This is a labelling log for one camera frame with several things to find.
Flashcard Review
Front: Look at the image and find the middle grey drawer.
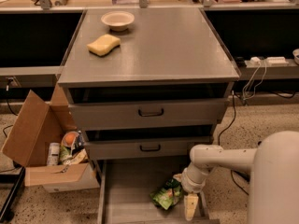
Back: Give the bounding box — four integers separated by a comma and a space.
85, 136, 213, 160

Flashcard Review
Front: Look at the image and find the top grey drawer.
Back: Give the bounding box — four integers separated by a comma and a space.
69, 98, 228, 131

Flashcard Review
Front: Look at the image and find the open cardboard box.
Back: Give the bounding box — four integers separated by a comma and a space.
2, 87, 99, 193

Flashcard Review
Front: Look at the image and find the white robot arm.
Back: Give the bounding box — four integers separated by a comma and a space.
181, 131, 299, 224

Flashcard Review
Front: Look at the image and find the white power strip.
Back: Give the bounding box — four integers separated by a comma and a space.
245, 57, 289, 67

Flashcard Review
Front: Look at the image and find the white can in box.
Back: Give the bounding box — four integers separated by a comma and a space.
47, 143, 60, 166

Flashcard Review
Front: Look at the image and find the grey drawer cabinet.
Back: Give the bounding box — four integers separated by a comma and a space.
57, 7, 241, 224

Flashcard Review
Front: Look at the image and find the black stand leg left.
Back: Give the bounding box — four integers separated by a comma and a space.
0, 167, 25, 224

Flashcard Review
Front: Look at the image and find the orange snack bag in box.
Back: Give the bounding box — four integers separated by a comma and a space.
59, 132, 86, 165

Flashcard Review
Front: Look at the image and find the open bottom grey drawer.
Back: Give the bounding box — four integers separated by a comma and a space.
97, 156, 220, 224

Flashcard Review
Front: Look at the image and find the yellow sponge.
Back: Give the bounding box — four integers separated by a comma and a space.
87, 34, 121, 57

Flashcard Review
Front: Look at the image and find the green rice chip bag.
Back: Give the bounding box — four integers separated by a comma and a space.
149, 177, 182, 210

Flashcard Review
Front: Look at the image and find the black power cable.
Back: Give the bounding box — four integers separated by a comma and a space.
217, 91, 250, 196

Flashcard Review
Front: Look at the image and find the white bowl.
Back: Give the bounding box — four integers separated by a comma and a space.
101, 11, 135, 32

